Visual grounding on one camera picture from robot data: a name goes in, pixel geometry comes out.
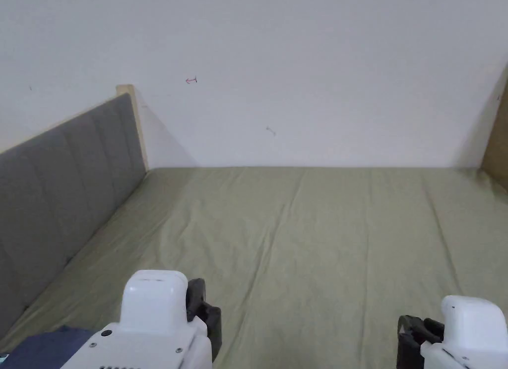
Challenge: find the wooden bed end board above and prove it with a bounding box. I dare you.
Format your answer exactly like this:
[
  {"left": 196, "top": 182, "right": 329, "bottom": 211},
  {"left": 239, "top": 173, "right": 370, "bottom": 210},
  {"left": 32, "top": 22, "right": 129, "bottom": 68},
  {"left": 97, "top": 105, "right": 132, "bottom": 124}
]
[{"left": 481, "top": 63, "right": 508, "bottom": 192}]

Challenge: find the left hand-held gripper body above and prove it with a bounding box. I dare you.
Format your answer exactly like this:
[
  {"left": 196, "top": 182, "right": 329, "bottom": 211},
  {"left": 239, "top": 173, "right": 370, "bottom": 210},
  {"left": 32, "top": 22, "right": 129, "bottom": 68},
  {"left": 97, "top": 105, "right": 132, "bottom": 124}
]
[{"left": 59, "top": 269, "right": 213, "bottom": 369}]

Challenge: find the dark blue garment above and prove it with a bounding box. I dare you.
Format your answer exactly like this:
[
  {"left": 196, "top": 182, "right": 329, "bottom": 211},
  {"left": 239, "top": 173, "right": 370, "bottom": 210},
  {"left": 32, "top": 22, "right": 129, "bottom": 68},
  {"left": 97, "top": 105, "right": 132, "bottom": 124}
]
[{"left": 0, "top": 325, "right": 97, "bottom": 369}]

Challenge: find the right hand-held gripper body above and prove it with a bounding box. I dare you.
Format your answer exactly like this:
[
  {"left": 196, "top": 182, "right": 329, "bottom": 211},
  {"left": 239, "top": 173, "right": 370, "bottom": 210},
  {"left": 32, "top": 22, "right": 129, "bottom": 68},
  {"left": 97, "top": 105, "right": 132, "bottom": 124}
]
[{"left": 420, "top": 295, "right": 508, "bottom": 369}]

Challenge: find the grey padded headboard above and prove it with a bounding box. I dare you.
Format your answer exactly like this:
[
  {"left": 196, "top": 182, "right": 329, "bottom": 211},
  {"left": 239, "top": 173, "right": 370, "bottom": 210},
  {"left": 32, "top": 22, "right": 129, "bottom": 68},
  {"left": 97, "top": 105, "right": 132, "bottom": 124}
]
[{"left": 0, "top": 84, "right": 149, "bottom": 330}]

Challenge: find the bed with pale green sheet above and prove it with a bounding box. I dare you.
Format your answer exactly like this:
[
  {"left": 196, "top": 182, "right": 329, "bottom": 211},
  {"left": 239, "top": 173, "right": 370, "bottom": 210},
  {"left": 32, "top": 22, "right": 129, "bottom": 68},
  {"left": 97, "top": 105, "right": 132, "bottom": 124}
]
[{"left": 0, "top": 166, "right": 508, "bottom": 369}]

